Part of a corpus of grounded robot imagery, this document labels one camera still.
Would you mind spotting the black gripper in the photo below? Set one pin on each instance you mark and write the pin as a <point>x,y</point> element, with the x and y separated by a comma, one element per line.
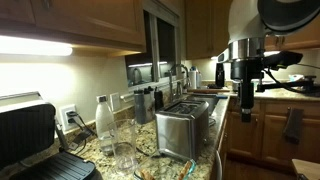
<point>246,71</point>

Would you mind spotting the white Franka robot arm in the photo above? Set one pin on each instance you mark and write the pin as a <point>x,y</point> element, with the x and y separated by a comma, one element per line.
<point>243,20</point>

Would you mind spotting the stainless steel two-slot toaster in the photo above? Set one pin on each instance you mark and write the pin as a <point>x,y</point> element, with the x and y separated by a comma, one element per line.
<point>181,133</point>

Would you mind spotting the clear glass rectangular bowl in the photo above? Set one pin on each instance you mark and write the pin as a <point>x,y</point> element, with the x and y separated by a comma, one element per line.
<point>166,168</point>

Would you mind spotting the white round pot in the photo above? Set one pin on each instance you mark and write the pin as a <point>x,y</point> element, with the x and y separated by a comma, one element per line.
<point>236,86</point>

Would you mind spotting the blue sponge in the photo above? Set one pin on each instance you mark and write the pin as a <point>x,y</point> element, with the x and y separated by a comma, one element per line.
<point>222,96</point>

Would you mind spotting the wooden lower cabinets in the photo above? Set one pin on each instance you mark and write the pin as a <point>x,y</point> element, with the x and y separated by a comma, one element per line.
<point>273,133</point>

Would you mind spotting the stainless kitchen sink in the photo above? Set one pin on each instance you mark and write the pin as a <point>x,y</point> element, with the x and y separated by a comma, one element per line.
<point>206,101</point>

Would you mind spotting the wooden cutting board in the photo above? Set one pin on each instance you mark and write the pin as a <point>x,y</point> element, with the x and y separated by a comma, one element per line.
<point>210,90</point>

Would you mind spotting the wooden counter drawers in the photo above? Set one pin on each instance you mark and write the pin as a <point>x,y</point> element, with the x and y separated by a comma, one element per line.
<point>224,146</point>

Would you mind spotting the black soda maker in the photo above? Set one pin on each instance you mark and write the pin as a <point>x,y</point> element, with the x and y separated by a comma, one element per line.
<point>219,75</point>

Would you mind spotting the dark hanging dish towel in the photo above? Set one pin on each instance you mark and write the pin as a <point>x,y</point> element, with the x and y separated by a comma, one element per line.
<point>293,126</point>

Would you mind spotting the teal white box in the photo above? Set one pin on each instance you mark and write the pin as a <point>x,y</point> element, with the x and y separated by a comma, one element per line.
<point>296,78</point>

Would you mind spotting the white paper towel roll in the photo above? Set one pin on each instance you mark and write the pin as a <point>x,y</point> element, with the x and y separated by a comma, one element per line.
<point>192,80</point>

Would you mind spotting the dim under-cabinet light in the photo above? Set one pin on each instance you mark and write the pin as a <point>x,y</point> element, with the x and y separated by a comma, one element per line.
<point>271,52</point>

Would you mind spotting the stainless dishwasher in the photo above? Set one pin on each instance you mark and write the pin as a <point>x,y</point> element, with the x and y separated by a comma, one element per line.
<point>217,166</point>

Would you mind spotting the chrome sink faucet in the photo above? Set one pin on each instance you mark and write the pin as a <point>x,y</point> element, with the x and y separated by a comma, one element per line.
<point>171,83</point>

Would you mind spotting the light wooden stool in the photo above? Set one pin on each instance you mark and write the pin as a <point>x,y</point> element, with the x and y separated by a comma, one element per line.
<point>306,166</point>

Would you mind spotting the black water bottle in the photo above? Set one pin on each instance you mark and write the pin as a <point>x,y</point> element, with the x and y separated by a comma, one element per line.
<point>159,100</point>

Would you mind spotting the wooden corner upper cabinet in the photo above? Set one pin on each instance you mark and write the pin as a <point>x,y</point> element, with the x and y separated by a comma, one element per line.
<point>203,26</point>

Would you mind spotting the silver bottle black lid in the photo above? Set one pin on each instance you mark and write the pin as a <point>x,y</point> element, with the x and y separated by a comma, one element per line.
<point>149,106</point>

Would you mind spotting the dark grey water bottle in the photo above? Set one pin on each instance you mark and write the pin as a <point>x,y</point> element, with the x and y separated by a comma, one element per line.
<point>139,108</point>

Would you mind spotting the dark kitchen window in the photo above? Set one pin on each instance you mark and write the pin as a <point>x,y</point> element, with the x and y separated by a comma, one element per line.
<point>140,70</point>

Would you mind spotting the clear drinking glass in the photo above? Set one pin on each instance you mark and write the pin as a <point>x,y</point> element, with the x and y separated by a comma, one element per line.
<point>124,150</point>

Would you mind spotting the clear bottle white cap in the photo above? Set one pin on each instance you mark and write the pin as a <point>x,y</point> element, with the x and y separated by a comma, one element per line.
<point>104,123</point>

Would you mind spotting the black power adapter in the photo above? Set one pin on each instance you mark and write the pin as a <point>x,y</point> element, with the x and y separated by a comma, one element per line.
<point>81,136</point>

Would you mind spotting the black panini grill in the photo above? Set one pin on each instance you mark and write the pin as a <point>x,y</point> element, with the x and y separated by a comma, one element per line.
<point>26,133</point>

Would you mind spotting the bright under-cabinet light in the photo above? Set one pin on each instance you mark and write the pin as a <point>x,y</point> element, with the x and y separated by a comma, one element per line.
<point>33,46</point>

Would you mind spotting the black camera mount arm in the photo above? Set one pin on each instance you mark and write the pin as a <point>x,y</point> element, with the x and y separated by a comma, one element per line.
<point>290,85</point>

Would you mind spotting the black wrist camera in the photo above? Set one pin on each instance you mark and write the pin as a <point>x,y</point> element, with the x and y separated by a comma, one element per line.
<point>283,59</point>

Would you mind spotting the white switch plate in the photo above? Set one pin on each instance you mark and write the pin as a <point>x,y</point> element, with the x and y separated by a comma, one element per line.
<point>115,101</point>

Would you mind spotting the white wall outlet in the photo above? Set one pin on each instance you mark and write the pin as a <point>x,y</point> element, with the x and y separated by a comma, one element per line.
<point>63,116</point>

